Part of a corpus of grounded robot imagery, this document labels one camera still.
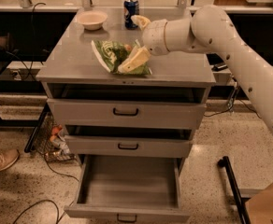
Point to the grey bottom drawer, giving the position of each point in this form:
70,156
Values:
128,190

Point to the grey drawer cabinet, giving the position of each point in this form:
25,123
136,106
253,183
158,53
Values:
73,62

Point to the grey top drawer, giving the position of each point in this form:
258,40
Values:
128,106

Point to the wire basket with snacks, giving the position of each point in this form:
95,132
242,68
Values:
50,142

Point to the brown cardboard box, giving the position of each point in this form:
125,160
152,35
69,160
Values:
260,206

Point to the black power adapter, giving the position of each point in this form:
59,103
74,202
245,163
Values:
219,67

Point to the black metal cart frame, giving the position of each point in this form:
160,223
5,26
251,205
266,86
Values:
224,162

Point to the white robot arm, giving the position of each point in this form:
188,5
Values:
209,30

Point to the grey drawer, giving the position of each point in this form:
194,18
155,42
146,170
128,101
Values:
120,141
128,106
128,190

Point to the tan leather shoe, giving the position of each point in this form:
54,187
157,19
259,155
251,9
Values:
8,158

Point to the black table leg frame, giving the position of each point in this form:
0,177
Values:
23,111

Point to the green jalapeno chip bag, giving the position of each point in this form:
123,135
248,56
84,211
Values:
111,54

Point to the blue pepsi can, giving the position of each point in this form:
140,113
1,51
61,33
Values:
131,8

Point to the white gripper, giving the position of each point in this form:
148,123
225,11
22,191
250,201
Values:
154,36

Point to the white paper bowl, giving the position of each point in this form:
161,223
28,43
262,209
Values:
92,20

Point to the grey middle drawer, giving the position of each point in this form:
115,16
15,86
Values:
120,141

